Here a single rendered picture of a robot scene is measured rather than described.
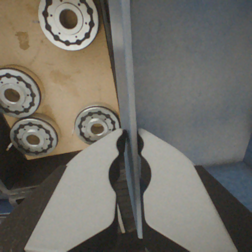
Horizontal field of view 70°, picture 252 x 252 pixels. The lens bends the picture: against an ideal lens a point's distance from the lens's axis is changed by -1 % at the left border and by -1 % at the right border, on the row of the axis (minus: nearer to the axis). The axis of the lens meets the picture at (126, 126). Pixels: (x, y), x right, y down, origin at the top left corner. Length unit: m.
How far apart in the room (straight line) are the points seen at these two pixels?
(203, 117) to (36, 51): 0.34
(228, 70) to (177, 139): 0.08
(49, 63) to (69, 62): 0.04
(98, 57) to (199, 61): 0.26
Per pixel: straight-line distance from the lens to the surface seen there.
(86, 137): 0.44
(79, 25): 0.36
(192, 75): 0.18
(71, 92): 0.43
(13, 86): 0.42
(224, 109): 0.21
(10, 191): 0.49
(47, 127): 0.44
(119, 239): 0.78
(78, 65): 0.41
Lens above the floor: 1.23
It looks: 60 degrees down
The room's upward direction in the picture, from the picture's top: 167 degrees clockwise
